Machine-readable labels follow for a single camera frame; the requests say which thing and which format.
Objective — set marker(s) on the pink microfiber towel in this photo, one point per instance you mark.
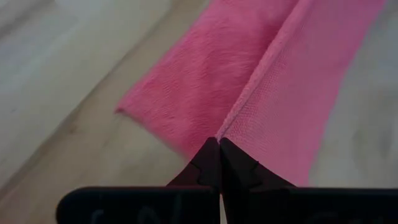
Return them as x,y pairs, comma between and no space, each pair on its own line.
217,77

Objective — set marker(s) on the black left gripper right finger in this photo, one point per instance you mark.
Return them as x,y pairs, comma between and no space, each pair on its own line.
239,177

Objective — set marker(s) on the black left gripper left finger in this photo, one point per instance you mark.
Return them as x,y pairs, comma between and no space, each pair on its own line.
202,174

